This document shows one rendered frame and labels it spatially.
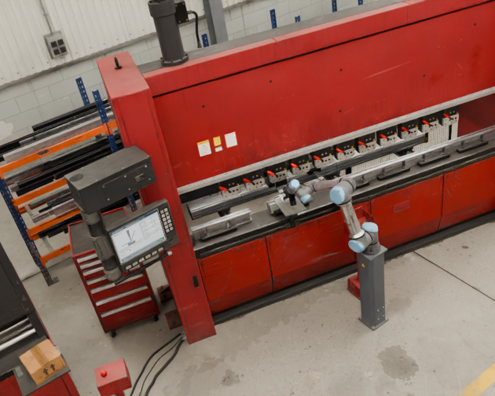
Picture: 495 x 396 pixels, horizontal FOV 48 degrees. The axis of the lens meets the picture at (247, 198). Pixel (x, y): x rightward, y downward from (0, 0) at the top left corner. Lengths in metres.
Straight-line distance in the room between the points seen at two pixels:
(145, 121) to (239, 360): 2.12
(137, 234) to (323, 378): 1.83
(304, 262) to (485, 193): 1.86
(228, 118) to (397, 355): 2.25
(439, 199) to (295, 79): 1.91
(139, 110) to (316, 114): 1.41
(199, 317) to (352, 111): 2.09
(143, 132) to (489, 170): 3.22
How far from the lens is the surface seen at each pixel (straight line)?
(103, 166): 3.62
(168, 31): 3.86
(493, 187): 5.69
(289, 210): 4.44
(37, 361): 3.76
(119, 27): 8.16
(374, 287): 4.51
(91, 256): 4.60
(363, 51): 4.38
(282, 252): 4.76
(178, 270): 4.39
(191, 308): 4.67
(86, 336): 5.38
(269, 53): 4.02
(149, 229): 3.78
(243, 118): 4.13
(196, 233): 4.51
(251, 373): 4.63
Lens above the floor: 3.61
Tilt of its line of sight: 34 degrees down
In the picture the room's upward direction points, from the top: 11 degrees counter-clockwise
